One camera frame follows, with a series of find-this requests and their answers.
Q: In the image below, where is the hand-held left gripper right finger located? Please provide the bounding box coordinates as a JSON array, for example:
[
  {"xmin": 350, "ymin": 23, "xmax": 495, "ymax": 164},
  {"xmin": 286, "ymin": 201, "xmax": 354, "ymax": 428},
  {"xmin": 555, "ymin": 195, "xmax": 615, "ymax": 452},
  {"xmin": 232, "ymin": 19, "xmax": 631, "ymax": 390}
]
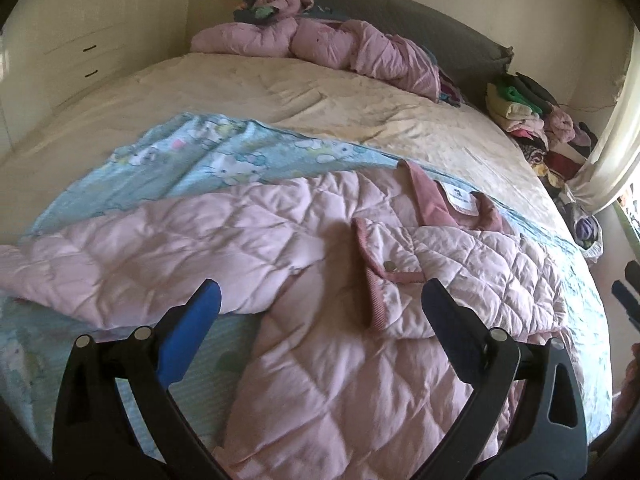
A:
[{"xmin": 421, "ymin": 278, "xmax": 588, "ymax": 480}]

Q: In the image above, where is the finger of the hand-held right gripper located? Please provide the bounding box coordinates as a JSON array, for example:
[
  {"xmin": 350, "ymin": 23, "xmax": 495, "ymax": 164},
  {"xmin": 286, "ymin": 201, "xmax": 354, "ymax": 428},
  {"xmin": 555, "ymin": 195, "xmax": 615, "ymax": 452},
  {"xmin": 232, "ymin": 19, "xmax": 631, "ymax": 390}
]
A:
[{"xmin": 611, "ymin": 260, "xmax": 640, "ymax": 322}]

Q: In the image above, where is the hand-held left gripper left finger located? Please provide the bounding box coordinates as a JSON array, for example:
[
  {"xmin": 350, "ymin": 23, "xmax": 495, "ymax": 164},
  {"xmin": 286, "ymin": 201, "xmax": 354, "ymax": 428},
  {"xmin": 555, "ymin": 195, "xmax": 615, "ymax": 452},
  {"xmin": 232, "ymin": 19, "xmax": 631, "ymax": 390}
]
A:
[{"xmin": 52, "ymin": 279, "xmax": 231, "ymax": 480}]

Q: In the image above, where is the pink quilted jacket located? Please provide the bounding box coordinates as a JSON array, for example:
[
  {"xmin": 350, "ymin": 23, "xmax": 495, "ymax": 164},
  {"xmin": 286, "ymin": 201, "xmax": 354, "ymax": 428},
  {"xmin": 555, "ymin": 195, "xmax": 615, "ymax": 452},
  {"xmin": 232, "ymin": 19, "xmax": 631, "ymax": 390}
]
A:
[{"xmin": 0, "ymin": 160, "xmax": 568, "ymax": 480}]

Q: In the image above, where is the pile of mixed clothes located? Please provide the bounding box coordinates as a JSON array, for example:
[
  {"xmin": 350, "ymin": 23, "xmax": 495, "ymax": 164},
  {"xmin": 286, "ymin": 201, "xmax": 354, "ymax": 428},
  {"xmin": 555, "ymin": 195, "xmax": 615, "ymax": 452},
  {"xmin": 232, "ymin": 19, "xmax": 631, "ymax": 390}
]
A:
[{"xmin": 485, "ymin": 72, "xmax": 607, "ymax": 261}]

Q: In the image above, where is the cream curtain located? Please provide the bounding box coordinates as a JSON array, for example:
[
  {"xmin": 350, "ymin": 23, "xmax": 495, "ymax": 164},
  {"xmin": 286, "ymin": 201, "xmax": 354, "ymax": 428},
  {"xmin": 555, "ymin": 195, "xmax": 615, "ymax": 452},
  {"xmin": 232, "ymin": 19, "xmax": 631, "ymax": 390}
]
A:
[{"xmin": 570, "ymin": 25, "xmax": 640, "ymax": 211}]

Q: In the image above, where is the light blue cartoon printed blanket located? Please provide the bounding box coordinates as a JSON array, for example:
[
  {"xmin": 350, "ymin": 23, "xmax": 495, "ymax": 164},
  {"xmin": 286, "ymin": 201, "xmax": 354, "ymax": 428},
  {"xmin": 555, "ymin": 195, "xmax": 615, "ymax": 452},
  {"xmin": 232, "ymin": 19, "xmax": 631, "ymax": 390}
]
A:
[{"xmin": 0, "ymin": 111, "xmax": 613, "ymax": 461}]

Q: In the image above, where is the bed with cream sheet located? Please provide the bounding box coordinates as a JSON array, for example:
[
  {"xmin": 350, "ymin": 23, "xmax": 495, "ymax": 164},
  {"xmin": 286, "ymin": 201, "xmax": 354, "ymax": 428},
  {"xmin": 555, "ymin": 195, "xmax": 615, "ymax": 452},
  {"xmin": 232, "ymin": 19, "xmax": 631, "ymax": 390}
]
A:
[{"xmin": 0, "ymin": 52, "xmax": 616, "ymax": 281}]

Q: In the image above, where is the crumpled pink duvet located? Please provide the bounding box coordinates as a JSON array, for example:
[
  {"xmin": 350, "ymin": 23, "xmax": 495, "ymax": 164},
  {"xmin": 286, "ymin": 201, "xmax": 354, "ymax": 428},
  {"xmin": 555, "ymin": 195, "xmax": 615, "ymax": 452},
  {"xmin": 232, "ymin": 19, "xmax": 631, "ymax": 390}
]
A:
[{"xmin": 190, "ymin": 0, "xmax": 442, "ymax": 101}]

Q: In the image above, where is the grey padded headboard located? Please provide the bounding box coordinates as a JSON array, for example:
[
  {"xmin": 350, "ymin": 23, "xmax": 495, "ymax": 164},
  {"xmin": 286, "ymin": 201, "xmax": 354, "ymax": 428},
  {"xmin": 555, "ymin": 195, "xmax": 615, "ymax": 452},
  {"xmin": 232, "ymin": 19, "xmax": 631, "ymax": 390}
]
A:
[{"xmin": 248, "ymin": 0, "xmax": 514, "ymax": 111}]

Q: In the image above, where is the cream wardrobe with drawers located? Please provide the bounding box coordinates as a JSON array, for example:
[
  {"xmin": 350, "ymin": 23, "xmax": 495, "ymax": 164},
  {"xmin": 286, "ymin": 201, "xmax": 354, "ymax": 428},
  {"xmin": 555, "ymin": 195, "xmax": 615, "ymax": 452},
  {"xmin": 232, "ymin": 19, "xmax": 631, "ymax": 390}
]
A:
[{"xmin": 0, "ymin": 0, "xmax": 197, "ymax": 161}]

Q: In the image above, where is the dark printed pillow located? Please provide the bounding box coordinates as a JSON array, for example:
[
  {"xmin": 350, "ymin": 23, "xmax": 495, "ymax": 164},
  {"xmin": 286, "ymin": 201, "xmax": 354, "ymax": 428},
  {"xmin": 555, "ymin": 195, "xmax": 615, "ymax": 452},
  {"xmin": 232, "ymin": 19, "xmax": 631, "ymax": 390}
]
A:
[{"xmin": 233, "ymin": 0, "xmax": 353, "ymax": 25}]

